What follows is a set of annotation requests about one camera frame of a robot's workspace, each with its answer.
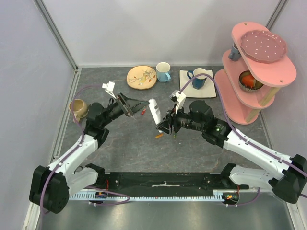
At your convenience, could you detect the bowl with fruit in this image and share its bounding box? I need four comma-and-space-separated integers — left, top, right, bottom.
238, 70, 263, 92

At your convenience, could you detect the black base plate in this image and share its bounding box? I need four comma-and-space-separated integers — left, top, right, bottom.
94, 172, 249, 197

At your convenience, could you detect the dark blue mug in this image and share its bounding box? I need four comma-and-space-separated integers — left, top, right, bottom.
187, 68, 208, 90

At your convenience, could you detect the white slotted cable duct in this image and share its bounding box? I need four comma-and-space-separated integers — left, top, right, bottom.
70, 189, 239, 202

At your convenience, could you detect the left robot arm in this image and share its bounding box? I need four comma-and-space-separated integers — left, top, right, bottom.
29, 93, 150, 214

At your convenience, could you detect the grey blue cup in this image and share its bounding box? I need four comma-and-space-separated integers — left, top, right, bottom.
228, 43, 241, 62

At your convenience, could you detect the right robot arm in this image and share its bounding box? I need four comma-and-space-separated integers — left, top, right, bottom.
156, 100, 307, 204

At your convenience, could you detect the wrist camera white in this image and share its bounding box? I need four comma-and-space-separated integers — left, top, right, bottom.
102, 81, 116, 98
170, 90, 186, 114

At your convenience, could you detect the white square plate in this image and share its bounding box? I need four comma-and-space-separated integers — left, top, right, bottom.
179, 70, 216, 98

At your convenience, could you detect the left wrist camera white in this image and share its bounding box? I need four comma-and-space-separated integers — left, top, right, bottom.
102, 81, 116, 98

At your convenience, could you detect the light blue mug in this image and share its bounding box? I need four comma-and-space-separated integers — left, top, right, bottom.
156, 62, 171, 83

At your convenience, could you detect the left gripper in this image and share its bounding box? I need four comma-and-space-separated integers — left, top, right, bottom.
101, 92, 150, 127

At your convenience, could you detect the white remote control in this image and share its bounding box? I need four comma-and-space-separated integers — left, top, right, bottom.
149, 98, 163, 125

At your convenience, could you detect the beige ceramic mug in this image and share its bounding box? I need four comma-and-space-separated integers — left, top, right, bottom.
69, 99, 88, 123

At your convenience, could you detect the pink dotted plate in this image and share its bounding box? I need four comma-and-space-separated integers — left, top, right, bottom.
240, 30, 287, 64

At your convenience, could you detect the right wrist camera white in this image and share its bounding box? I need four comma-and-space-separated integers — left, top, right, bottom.
170, 90, 186, 114

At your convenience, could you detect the yellow floral plate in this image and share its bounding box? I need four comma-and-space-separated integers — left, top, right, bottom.
126, 66, 157, 90

